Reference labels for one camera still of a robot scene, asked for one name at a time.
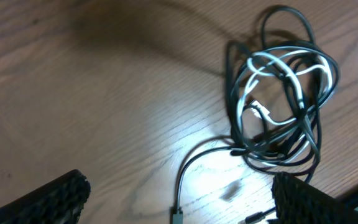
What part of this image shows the black USB cable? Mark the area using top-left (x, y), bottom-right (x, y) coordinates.
top-left (171, 5), bottom-right (340, 224)

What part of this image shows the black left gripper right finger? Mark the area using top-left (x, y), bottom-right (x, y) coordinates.
top-left (268, 172), bottom-right (358, 224)

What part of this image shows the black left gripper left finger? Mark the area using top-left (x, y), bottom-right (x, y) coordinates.
top-left (0, 169), bottom-right (91, 224)

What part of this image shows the white USB cable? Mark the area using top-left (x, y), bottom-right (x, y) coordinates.
top-left (236, 49), bottom-right (334, 166)

